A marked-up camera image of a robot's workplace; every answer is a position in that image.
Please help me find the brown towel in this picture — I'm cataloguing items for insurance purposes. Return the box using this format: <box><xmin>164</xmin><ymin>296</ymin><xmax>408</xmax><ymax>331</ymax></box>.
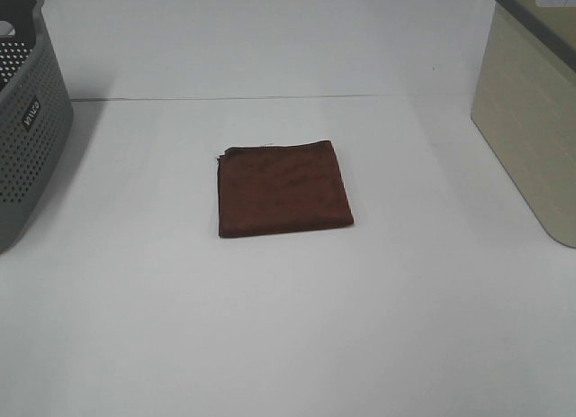
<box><xmin>217</xmin><ymin>141</ymin><xmax>354</xmax><ymax>239</ymax></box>

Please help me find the beige plastic storage bin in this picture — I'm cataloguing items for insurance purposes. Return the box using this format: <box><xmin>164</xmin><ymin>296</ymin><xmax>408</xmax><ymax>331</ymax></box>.
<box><xmin>471</xmin><ymin>0</ymin><xmax>575</xmax><ymax>247</ymax></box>

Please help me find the grey perforated plastic basket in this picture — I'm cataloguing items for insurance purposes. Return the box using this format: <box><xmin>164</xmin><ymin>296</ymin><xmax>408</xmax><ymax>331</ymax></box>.
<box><xmin>1</xmin><ymin>0</ymin><xmax>74</xmax><ymax>250</ymax></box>

